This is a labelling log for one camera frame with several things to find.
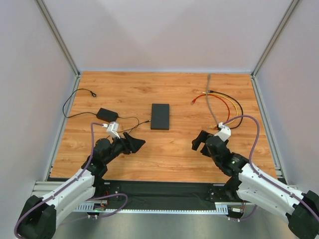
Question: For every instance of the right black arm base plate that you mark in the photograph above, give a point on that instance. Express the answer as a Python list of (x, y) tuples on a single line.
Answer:
[(221, 193)]

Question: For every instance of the black network switch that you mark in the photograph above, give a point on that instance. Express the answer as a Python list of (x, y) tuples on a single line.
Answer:
[(160, 117)]

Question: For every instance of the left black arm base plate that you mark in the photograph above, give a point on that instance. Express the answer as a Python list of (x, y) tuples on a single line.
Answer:
[(107, 190)]

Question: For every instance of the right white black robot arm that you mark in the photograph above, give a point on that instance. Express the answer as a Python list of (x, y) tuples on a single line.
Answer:
[(298, 209)]

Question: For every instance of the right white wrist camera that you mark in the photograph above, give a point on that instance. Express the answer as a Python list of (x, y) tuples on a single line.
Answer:
[(224, 132)]

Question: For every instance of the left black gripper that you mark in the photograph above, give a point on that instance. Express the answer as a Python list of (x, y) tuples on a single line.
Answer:
[(127, 143)]

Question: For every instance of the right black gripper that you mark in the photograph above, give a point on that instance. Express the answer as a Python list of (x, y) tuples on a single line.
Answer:
[(204, 143)]

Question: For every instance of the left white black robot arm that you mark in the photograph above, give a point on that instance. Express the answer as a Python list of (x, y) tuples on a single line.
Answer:
[(41, 216)]

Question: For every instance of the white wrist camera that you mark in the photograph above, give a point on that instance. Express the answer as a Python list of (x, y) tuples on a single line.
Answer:
[(112, 129), (224, 132)]

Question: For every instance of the black power adapter brick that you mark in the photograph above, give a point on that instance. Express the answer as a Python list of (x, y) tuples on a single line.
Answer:
[(107, 115)]

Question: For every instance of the black cloth strip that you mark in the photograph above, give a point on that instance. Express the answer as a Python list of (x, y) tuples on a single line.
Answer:
[(165, 196)]

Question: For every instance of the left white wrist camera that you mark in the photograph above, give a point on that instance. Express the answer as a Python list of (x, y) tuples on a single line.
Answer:
[(112, 129)]

